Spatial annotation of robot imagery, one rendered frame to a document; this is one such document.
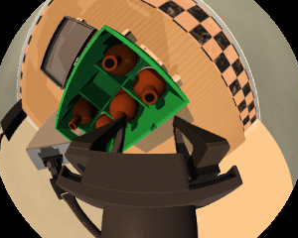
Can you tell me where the green plastic crate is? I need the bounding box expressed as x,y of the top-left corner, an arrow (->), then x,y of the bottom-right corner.
55,25 -> 190,153

